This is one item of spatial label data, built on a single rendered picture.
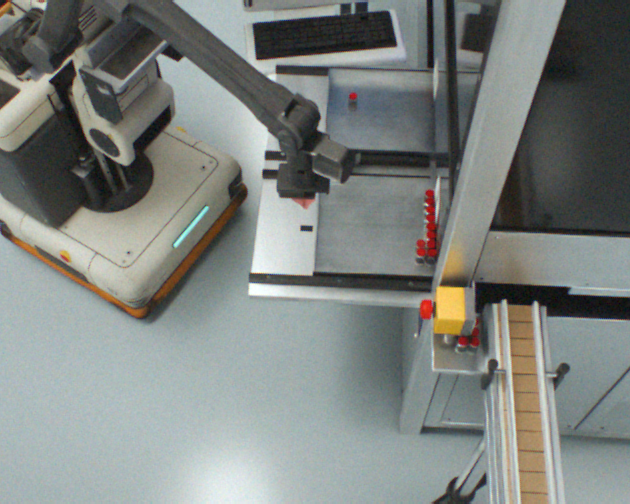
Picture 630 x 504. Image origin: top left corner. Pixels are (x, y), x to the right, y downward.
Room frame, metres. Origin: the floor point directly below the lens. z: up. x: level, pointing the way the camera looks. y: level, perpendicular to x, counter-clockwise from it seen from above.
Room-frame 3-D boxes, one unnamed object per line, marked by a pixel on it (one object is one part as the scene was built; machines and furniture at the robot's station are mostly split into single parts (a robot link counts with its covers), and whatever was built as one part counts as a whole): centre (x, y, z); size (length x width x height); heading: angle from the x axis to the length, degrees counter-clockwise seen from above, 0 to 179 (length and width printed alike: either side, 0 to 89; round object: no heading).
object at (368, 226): (0.92, -0.17, 0.90); 0.34 x 0.26 x 0.04; 85
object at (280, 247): (1.09, -0.12, 0.87); 0.70 x 0.48 x 0.02; 174
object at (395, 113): (1.26, -0.21, 0.90); 0.34 x 0.26 x 0.04; 84
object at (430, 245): (0.91, -0.26, 0.90); 0.18 x 0.02 x 0.05; 175
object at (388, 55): (1.66, -0.05, 0.79); 0.45 x 0.28 x 0.03; 95
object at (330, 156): (0.85, -0.02, 1.29); 0.11 x 0.09 x 0.12; 58
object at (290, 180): (0.87, 0.02, 1.19); 0.10 x 0.07 x 0.07; 84
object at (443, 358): (0.64, -0.31, 0.87); 0.14 x 0.13 x 0.02; 84
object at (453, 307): (0.66, -0.27, 0.99); 0.08 x 0.07 x 0.07; 84
